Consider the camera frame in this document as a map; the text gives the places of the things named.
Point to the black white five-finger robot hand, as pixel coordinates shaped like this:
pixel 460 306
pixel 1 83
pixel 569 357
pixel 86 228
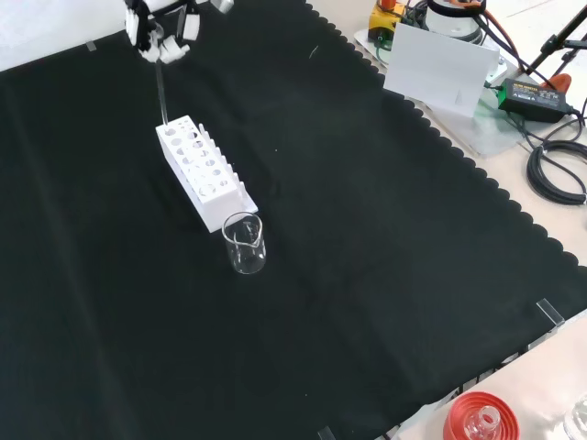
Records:
pixel 137 27

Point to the white test tube rack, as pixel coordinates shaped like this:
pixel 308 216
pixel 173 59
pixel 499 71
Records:
pixel 215 206

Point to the clear plastic cloth clip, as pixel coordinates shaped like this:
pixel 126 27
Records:
pixel 91 46
pixel 550 312
pixel 326 433

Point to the yellow stop button box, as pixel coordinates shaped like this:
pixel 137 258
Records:
pixel 380 24

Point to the small clear glass beaker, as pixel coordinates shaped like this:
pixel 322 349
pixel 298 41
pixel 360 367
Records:
pixel 244 267

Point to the pale white board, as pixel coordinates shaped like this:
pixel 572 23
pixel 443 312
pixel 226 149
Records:
pixel 435 69

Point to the black bench cloth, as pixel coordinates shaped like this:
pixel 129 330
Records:
pixel 367 229

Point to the black power adapter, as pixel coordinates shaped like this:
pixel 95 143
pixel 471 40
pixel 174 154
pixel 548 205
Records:
pixel 532 98

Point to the black tripod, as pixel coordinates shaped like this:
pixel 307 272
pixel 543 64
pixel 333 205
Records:
pixel 557 39

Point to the orange clamp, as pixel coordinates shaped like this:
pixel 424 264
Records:
pixel 563 82

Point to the red ribbed disc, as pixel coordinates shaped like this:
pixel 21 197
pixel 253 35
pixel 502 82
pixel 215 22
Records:
pixel 458 412

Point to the small clear glass flask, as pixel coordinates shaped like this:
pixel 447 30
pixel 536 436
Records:
pixel 488 418

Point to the clear glass vessel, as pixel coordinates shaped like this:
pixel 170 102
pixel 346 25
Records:
pixel 579 417

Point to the metal base plate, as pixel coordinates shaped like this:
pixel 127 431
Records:
pixel 495 133

